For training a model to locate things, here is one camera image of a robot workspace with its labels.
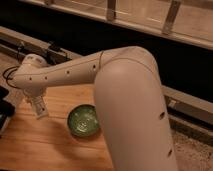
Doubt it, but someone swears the green ceramic bowl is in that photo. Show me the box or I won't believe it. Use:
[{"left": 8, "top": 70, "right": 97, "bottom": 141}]
[{"left": 67, "top": 104, "right": 100, "bottom": 137}]

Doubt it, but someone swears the small white bottle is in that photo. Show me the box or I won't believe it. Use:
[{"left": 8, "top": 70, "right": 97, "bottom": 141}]
[{"left": 32, "top": 97, "right": 48, "bottom": 119}]

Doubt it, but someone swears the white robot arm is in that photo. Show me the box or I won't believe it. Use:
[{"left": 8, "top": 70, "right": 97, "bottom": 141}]
[{"left": 14, "top": 46, "right": 178, "bottom": 171}]

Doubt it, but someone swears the black clamp on rail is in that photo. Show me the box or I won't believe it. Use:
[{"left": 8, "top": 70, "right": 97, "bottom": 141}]
[{"left": 46, "top": 42, "right": 68, "bottom": 64}]

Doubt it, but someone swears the black cable loop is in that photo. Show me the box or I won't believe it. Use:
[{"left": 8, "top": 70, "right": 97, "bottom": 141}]
[{"left": 2, "top": 65, "right": 21, "bottom": 88}]

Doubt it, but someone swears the black device at left edge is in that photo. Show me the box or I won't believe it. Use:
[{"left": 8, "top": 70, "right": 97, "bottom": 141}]
[{"left": 0, "top": 86, "right": 15, "bottom": 130}]

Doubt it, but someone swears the metal window frame rail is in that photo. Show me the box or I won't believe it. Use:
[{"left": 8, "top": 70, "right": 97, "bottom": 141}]
[{"left": 21, "top": 0, "right": 213, "bottom": 50}]

